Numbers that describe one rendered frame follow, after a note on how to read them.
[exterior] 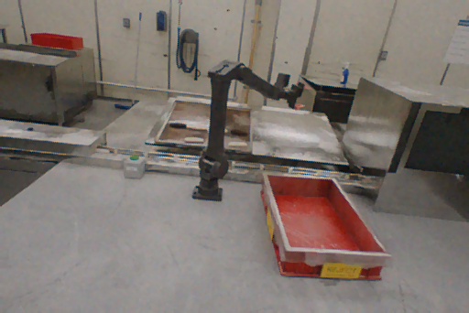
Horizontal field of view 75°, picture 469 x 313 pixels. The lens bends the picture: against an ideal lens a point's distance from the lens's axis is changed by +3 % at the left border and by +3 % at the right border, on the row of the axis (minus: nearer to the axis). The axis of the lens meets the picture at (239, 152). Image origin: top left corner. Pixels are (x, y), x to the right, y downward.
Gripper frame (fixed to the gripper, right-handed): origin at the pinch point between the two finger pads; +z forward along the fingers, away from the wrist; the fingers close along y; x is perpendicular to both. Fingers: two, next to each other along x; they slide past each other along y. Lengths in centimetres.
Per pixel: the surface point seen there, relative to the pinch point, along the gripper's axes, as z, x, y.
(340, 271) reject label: -40, 81, 31
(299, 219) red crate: -32, 53, 35
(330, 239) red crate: -29, 66, 34
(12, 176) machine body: -129, -29, 61
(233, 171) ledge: -43, 17, 35
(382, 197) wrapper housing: 4, 59, 23
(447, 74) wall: 423, -160, -26
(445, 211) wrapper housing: 28, 72, 23
